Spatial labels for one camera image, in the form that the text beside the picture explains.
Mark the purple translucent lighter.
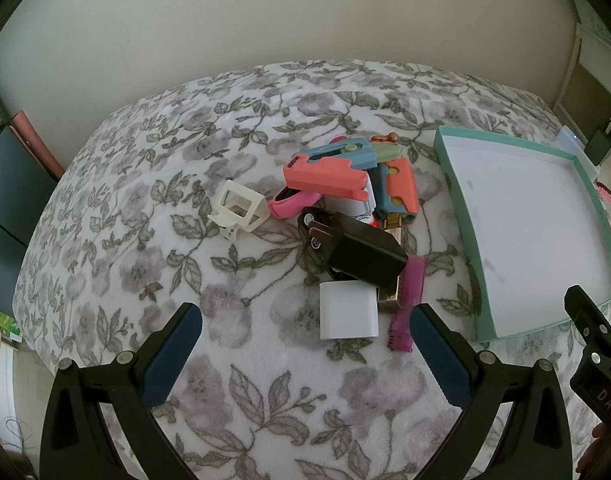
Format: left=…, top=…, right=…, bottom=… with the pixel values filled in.
left=387, top=255, right=426, bottom=352

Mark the white USB charger cube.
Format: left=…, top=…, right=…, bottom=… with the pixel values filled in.
left=319, top=281, right=379, bottom=340

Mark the gold black patterned bar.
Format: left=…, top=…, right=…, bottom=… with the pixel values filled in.
left=377, top=214, right=402, bottom=314

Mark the black power adapter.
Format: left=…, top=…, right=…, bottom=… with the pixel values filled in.
left=298, top=207, right=409, bottom=292

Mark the white plastic bracket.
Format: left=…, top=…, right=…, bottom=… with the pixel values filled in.
left=208, top=180, right=270, bottom=242

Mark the pink smartwatch band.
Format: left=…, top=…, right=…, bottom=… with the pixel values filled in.
left=268, top=186, right=323, bottom=219

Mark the coral blue folding toy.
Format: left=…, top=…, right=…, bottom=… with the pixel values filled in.
left=282, top=139, right=377, bottom=202

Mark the teal rimmed white tray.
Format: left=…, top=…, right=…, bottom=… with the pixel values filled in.
left=433, top=127, right=611, bottom=341

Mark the black box on floor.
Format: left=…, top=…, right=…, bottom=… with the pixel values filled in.
left=584, top=130, right=611, bottom=166

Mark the white router box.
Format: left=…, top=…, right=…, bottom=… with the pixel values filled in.
left=556, top=126, right=584, bottom=158

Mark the dark teal cabinet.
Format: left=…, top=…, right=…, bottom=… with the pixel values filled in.
left=0, top=114, right=56, bottom=315

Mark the red Lion small bottle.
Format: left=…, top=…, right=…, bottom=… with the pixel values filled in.
left=324, top=180, right=378, bottom=228

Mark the white shelf unit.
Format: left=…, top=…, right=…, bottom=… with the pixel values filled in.
left=554, top=0, right=611, bottom=144

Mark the pink brown puppy figure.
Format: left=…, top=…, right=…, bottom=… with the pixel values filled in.
left=329, top=131, right=400, bottom=148

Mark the floral grey white blanket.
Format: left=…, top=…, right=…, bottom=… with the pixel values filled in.
left=14, top=61, right=561, bottom=479

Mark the pink board by wall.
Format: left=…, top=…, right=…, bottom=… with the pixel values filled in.
left=11, top=110, right=64, bottom=179

